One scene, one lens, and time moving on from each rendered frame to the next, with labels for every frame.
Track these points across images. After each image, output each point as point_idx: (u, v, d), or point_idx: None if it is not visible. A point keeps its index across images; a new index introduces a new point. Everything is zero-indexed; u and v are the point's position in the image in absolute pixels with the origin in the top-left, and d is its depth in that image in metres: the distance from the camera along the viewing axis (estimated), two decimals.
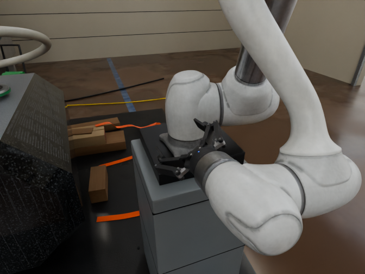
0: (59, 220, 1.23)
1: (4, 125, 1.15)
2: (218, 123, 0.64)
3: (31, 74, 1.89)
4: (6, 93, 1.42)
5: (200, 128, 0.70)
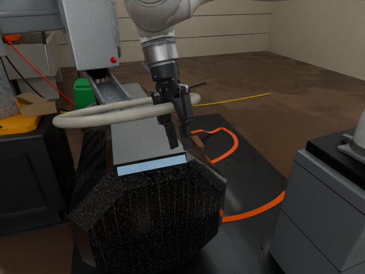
0: (214, 223, 1.35)
1: None
2: (160, 120, 0.72)
3: (137, 84, 2.00)
4: None
5: (177, 139, 0.72)
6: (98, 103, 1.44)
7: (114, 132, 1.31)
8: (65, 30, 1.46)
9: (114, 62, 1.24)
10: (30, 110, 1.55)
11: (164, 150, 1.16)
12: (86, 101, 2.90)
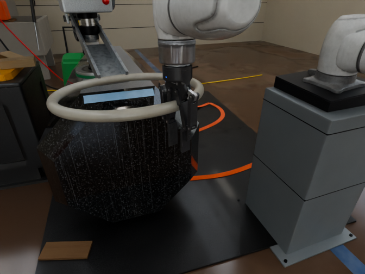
0: (186, 166, 1.36)
1: None
2: (164, 115, 0.71)
3: (119, 47, 2.01)
4: None
5: (177, 137, 0.72)
6: None
7: None
8: None
9: (107, 4, 1.09)
10: (8, 61, 1.56)
11: (133, 85, 1.17)
12: None
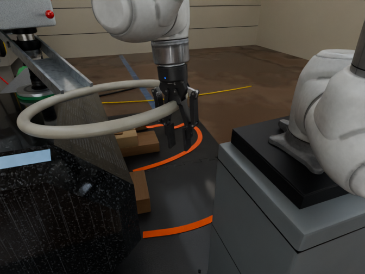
0: (117, 243, 0.99)
1: (52, 124, 0.91)
2: None
3: None
4: (17, 93, 1.17)
5: (174, 138, 0.72)
6: (35, 81, 1.15)
7: None
8: None
9: (51, 18, 0.99)
10: None
11: (23, 142, 0.80)
12: None
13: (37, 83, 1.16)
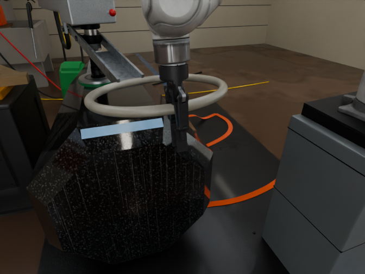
0: (199, 201, 1.19)
1: (151, 101, 1.12)
2: None
3: None
4: None
5: None
6: (94, 70, 1.32)
7: None
8: None
9: (114, 16, 1.14)
10: None
11: None
12: None
13: (95, 73, 1.33)
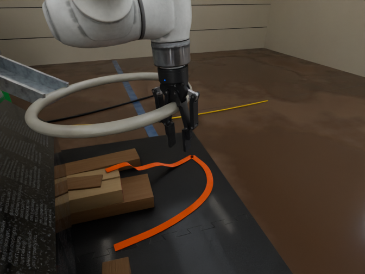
0: None
1: None
2: None
3: None
4: None
5: (175, 137, 0.72)
6: None
7: None
8: None
9: None
10: None
11: None
12: None
13: None
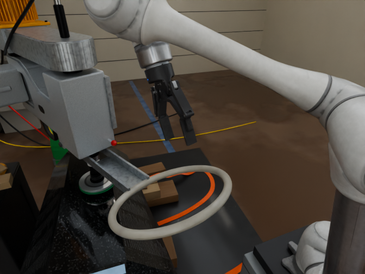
0: None
1: None
2: (157, 112, 0.76)
3: None
4: None
5: (172, 131, 0.75)
6: (94, 177, 1.45)
7: (59, 226, 1.26)
8: (44, 111, 1.41)
9: (115, 145, 1.31)
10: None
11: (104, 257, 1.11)
12: None
13: (95, 179, 1.46)
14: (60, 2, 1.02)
